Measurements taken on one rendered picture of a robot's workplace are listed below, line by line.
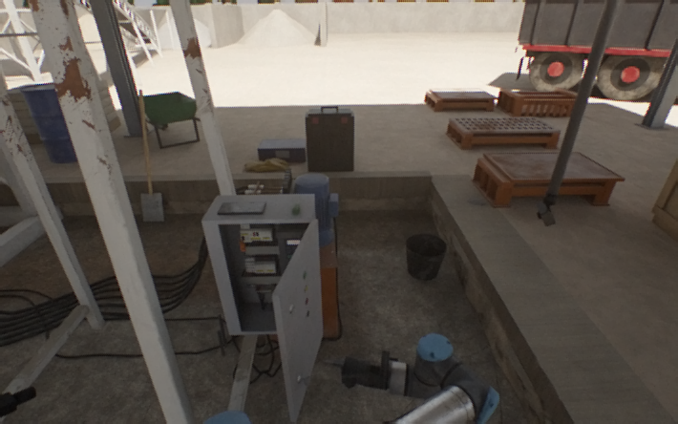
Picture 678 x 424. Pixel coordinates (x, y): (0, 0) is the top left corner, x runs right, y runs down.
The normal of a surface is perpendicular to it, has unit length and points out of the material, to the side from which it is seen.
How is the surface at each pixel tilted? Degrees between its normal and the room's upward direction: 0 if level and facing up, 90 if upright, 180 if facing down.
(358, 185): 90
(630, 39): 90
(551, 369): 15
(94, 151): 81
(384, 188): 90
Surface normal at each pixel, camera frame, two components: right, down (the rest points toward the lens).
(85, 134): 0.02, 0.35
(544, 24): -0.53, 0.43
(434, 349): -0.06, -0.90
